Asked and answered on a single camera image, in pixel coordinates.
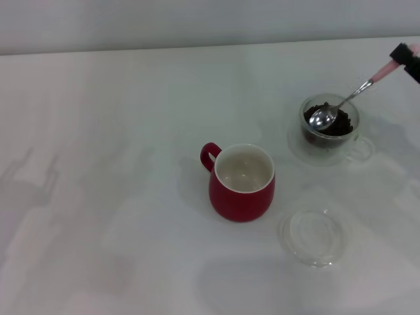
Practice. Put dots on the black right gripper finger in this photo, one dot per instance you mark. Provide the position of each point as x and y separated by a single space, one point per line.
402 50

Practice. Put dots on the red ceramic mug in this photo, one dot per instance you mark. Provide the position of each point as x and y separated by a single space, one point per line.
243 203

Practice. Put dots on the pile of coffee beans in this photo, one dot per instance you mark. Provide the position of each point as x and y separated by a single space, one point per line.
343 126

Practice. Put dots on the clear glass saucer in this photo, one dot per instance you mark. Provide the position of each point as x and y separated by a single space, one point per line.
297 149

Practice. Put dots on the small clear glass dish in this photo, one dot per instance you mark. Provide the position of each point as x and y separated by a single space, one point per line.
311 239

